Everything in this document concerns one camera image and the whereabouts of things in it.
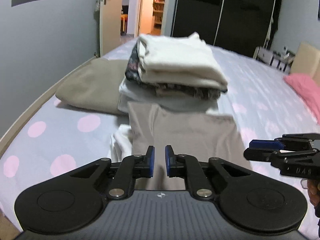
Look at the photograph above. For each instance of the person's right hand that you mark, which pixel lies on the person's right hand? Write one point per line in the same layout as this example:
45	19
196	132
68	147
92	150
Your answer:
315	195

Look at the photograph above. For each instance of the stack of folded clothes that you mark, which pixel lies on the stack of folded clothes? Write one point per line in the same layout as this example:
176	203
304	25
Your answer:
132	72

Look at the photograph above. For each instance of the olive folded garment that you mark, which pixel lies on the olive folded garment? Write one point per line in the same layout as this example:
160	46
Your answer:
90	87

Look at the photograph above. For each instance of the taupe garment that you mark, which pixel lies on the taupe garment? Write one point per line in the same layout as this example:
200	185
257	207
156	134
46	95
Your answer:
185	130

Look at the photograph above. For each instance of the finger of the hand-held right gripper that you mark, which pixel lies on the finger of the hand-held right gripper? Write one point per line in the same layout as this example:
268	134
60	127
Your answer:
265	144
257	154

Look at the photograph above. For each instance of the pink pillow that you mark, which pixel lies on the pink pillow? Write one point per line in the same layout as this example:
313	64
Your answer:
305	87

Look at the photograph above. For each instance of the white cloth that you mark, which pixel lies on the white cloth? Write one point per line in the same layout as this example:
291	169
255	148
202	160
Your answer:
122	142

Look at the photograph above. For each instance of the hallway shelf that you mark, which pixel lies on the hallway shelf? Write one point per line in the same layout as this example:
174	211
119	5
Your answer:
158	10

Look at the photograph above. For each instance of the orange stool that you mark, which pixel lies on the orange stool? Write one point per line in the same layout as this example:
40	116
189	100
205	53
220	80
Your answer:
124	23

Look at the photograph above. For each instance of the white side table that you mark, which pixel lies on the white side table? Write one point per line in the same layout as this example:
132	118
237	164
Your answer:
272	57

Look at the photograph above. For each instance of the cream folded garment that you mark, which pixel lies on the cream folded garment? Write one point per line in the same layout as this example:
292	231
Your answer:
180	60

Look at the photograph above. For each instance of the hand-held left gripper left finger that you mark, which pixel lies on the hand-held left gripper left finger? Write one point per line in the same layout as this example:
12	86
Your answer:
150	161

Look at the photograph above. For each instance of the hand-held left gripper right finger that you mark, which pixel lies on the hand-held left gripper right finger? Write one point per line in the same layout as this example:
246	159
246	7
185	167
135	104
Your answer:
168	162

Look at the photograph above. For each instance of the black wardrobe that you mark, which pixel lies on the black wardrobe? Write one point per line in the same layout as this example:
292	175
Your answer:
200	12

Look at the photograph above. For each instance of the cream door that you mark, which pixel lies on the cream door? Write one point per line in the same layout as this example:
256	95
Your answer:
110	22

